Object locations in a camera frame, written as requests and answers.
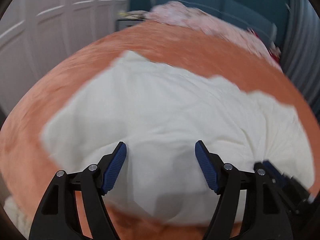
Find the red plush toy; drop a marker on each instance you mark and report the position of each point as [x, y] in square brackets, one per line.
[275, 52]

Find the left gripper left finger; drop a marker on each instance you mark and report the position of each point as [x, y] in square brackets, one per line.
[110, 166]

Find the pink floral quilt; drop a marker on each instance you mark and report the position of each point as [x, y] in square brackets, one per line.
[175, 13]

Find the dark bedside table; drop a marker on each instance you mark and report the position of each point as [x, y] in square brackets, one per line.
[123, 23]

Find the cloth pile on nightstand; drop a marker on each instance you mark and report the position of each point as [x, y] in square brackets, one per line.
[132, 15]

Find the cream quilted jacket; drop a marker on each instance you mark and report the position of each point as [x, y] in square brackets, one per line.
[160, 112]

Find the grey curtain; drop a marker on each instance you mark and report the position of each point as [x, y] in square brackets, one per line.
[300, 56]

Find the blue upholstered headboard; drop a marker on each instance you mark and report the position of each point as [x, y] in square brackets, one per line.
[233, 13]

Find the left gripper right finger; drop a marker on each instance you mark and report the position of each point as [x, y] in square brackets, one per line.
[210, 165]

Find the white panelled wardrobe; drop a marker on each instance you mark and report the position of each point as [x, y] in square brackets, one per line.
[36, 35]

